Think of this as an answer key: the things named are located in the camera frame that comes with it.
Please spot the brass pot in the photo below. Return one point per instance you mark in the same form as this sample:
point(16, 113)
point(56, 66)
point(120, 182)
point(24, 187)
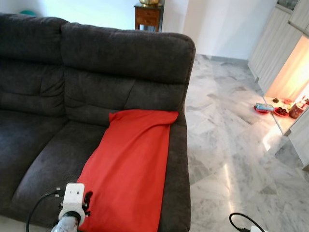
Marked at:
point(149, 2)

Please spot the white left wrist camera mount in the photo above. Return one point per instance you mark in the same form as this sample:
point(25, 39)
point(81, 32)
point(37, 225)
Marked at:
point(73, 195)

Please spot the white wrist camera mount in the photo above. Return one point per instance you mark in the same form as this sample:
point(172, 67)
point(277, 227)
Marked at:
point(73, 195)
point(258, 229)

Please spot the light wooden wall cabinet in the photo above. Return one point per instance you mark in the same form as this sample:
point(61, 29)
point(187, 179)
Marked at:
point(275, 48)

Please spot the teal plastic object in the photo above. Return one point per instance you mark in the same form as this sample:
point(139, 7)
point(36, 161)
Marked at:
point(27, 13)

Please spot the brown wooden cabinet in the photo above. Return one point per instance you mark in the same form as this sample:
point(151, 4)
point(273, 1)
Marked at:
point(147, 17)

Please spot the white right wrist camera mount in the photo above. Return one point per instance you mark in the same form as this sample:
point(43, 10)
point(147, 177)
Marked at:
point(258, 229)

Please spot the red pillow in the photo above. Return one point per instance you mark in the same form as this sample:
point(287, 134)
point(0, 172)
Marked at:
point(130, 169)

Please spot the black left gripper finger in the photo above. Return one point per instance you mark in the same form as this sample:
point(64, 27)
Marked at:
point(88, 198)

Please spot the grey-brown fabric sofa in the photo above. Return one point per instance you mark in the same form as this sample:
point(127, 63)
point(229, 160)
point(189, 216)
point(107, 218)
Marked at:
point(48, 96)

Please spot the red plate with blue packet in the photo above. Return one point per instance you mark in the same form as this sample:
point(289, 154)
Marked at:
point(263, 108)

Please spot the red plate with dark fruit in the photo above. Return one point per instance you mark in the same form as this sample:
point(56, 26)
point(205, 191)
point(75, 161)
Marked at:
point(281, 112)

